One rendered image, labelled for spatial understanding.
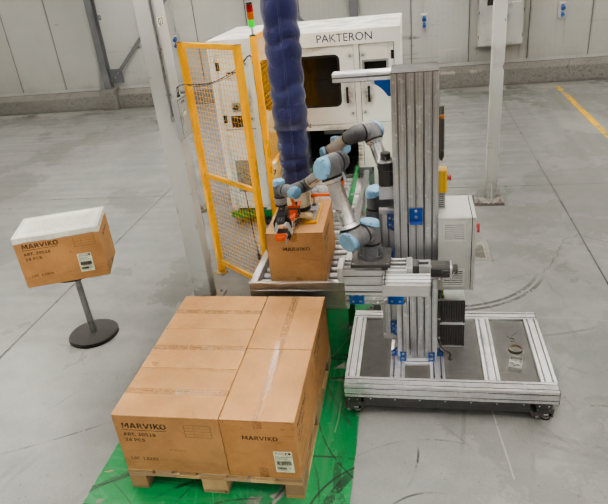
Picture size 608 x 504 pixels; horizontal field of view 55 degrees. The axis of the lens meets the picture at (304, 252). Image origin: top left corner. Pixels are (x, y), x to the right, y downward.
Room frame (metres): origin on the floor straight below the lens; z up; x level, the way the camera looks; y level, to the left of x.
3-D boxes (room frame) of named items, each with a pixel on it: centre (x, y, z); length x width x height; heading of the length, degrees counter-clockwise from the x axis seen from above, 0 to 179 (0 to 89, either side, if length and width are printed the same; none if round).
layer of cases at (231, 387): (2.89, 0.50, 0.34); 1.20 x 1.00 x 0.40; 168
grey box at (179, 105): (4.41, 0.80, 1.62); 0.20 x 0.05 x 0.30; 168
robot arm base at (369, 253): (2.95, -0.38, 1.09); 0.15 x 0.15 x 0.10
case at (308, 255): (3.86, 0.00, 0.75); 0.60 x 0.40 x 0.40; 169
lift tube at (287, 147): (3.86, -0.01, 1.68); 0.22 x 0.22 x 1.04
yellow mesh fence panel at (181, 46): (4.63, 0.56, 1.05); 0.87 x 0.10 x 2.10; 40
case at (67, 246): (4.05, 1.79, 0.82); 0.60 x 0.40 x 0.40; 98
